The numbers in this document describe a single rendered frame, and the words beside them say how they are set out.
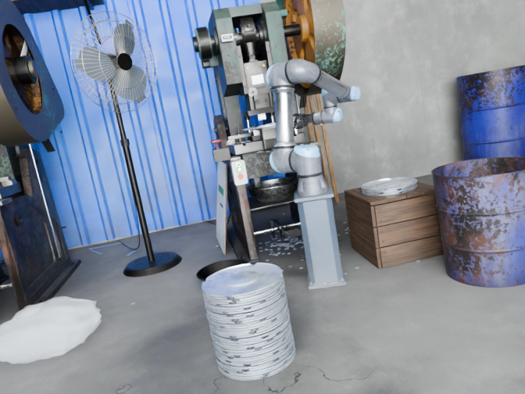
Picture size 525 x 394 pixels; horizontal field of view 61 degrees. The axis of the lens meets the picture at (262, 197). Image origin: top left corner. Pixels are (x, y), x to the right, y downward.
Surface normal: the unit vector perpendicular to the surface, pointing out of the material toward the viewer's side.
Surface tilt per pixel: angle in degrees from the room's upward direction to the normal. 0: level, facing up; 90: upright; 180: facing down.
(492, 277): 92
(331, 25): 100
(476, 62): 90
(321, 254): 90
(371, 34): 90
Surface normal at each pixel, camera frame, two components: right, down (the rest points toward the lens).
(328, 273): -0.08, 0.20
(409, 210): 0.15, 0.16
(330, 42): 0.24, 0.51
